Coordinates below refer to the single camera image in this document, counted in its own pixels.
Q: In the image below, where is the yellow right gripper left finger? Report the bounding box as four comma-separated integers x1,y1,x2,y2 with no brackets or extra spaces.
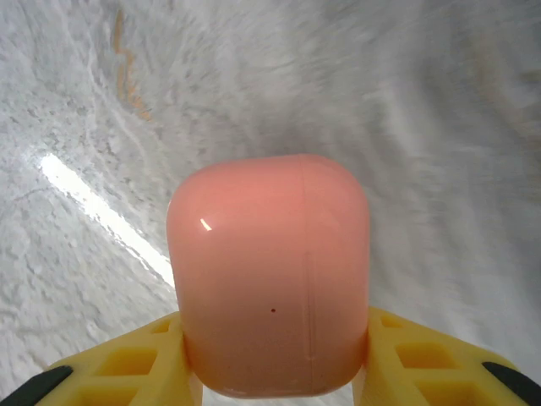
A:
48,311,205,406

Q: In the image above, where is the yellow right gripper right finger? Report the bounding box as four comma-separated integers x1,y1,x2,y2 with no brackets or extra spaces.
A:
352,306,534,406

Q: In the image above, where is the pink earbud charging case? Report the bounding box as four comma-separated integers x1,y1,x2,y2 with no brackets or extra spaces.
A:
165,152,372,401

